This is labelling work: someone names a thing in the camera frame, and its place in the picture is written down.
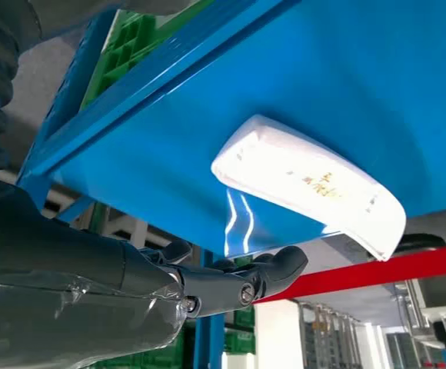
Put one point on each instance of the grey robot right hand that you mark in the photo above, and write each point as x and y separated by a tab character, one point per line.
54	305

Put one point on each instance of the blue metal shelf rack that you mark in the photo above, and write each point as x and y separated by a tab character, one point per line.
169	127

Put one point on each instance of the green plastic crate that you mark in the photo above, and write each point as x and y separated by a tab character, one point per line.
131	46

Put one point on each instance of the grey metal shelving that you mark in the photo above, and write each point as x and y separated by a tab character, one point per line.
330	341

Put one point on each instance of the black round stool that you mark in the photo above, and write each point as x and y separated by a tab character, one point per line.
419	243

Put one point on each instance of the white desk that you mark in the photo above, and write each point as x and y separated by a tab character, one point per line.
438	310

